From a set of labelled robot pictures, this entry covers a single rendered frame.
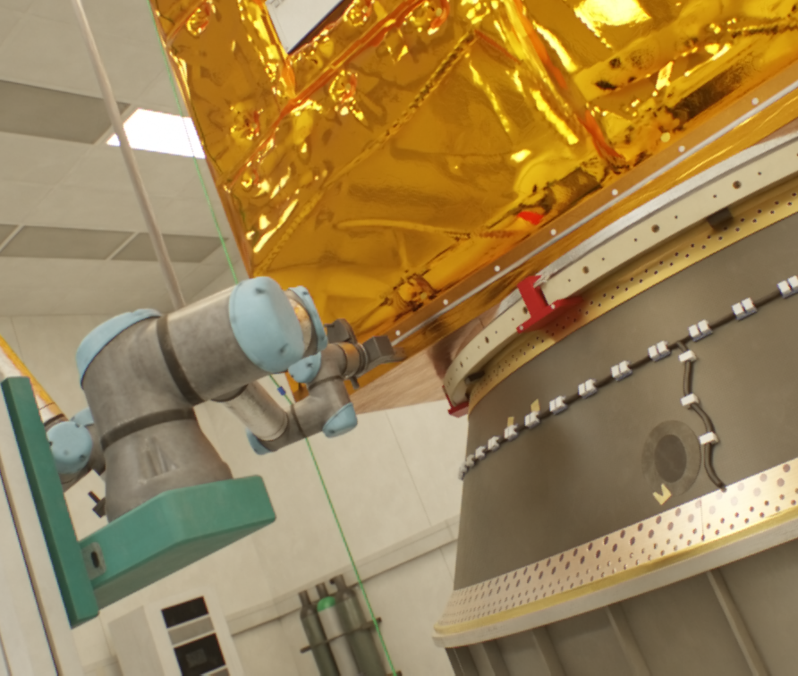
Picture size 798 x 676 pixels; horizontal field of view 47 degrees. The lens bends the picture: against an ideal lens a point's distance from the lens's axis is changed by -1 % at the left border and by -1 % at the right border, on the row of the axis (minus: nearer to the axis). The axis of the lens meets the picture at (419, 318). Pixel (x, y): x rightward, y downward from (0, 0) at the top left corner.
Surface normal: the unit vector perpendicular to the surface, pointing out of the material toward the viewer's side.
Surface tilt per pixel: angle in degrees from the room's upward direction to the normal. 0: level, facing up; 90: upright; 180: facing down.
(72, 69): 180
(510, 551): 62
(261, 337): 121
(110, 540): 90
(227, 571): 90
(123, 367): 90
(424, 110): 87
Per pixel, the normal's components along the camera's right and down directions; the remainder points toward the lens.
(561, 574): -0.79, -0.56
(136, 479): -0.29, -0.46
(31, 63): 0.37, 0.89
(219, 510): 0.76, -0.45
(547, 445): -0.87, -0.28
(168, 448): 0.24, -0.65
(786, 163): -0.29, -0.15
